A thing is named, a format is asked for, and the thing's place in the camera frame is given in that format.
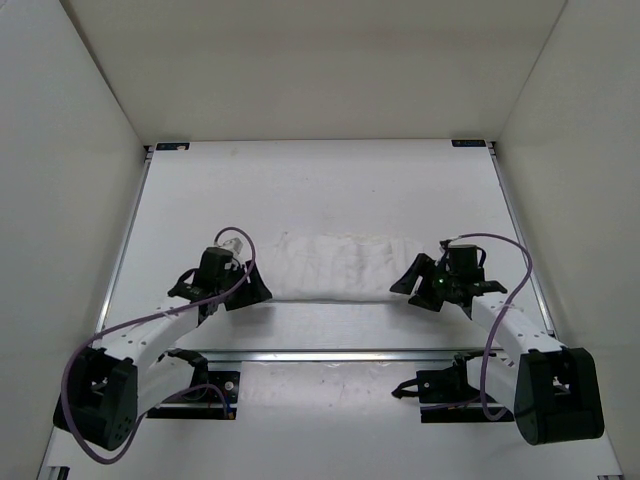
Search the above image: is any corner label sticker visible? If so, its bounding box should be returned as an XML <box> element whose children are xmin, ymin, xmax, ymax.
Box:
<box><xmin>451</xmin><ymin>139</ymin><xmax>486</xmax><ymax>148</ymax></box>
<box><xmin>155</xmin><ymin>142</ymin><xmax>190</xmax><ymax>151</ymax></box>

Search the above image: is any white pleated skirt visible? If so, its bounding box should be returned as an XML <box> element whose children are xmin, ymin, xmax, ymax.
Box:
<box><xmin>257</xmin><ymin>232</ymin><xmax>426</xmax><ymax>303</ymax></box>

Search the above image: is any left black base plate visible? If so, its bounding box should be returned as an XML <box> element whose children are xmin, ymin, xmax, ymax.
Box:
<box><xmin>147</xmin><ymin>362</ymin><xmax>241</xmax><ymax>421</ymax></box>

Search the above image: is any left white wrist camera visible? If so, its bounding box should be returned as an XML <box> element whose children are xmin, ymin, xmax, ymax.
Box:
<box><xmin>219</xmin><ymin>237</ymin><xmax>244</xmax><ymax>256</ymax></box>

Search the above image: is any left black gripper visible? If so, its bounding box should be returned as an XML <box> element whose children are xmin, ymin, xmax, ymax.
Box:
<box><xmin>218</xmin><ymin>257</ymin><xmax>272</xmax><ymax>310</ymax></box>

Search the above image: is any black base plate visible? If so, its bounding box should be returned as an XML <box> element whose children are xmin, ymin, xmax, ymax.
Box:
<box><xmin>391</xmin><ymin>366</ymin><xmax>490</xmax><ymax>424</ymax></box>
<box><xmin>147</xmin><ymin>362</ymin><xmax>241</xmax><ymax>421</ymax></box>

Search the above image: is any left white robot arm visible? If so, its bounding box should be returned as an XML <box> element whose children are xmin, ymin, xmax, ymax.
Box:
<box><xmin>53</xmin><ymin>238</ymin><xmax>272</xmax><ymax>451</ymax></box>

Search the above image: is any right corner label sticker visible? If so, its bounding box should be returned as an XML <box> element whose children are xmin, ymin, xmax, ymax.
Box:
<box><xmin>451</xmin><ymin>139</ymin><xmax>486</xmax><ymax>148</ymax></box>

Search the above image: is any left corner label sticker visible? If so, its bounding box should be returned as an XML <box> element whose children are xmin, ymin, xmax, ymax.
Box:
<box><xmin>155</xmin><ymin>142</ymin><xmax>190</xmax><ymax>151</ymax></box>

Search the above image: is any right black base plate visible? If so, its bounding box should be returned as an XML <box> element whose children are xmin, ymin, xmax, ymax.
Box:
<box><xmin>391</xmin><ymin>366</ymin><xmax>490</xmax><ymax>424</ymax></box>

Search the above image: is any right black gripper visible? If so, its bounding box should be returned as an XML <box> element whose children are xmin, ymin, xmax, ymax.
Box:
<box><xmin>390</xmin><ymin>254</ymin><xmax>459</xmax><ymax>312</ymax></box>

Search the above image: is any aluminium front rail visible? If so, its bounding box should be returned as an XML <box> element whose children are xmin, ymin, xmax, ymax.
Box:
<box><xmin>89</xmin><ymin>344</ymin><xmax>566</xmax><ymax>365</ymax></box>

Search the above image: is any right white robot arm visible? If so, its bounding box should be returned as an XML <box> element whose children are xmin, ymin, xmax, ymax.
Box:
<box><xmin>390</xmin><ymin>239</ymin><xmax>605</xmax><ymax>445</ymax></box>

